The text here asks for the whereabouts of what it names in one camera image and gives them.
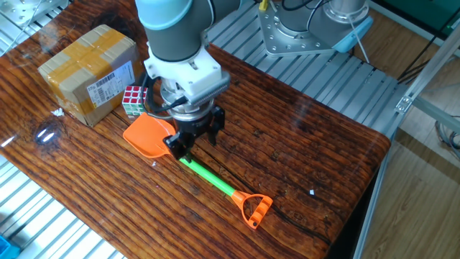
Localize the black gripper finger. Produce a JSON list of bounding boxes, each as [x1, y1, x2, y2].
[[207, 106, 226, 147], [163, 131, 193, 162]]

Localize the grey cable bundle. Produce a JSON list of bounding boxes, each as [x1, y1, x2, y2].
[[433, 120, 460, 161]]

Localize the black floor cables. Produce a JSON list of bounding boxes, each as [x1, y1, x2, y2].
[[397, 14, 456, 84]]

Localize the aluminium frame post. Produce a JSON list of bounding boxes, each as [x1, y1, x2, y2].
[[394, 22, 460, 116]]

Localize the cardboard box with yellow tape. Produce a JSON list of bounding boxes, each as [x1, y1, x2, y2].
[[37, 24, 144, 127]]

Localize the bare aluminium mounting plate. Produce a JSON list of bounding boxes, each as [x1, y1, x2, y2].
[[0, 0, 70, 28]]

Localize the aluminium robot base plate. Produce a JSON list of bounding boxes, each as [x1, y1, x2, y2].
[[257, 2, 337, 58]]

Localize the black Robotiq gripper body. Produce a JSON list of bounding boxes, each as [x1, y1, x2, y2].
[[175, 109, 216, 140]]

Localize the orange toy shovel green shaft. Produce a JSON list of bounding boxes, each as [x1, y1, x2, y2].
[[122, 112, 274, 230]]

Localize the aluminium frame rail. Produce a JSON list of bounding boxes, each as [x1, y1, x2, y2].
[[413, 96, 460, 125]]

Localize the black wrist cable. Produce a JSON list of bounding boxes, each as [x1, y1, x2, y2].
[[142, 73, 188, 116]]

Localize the glossy wood-grain table mat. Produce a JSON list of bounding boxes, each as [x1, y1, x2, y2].
[[0, 0, 392, 259]]

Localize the white Rubik's cube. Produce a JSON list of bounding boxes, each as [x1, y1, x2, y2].
[[121, 85, 148, 118]]

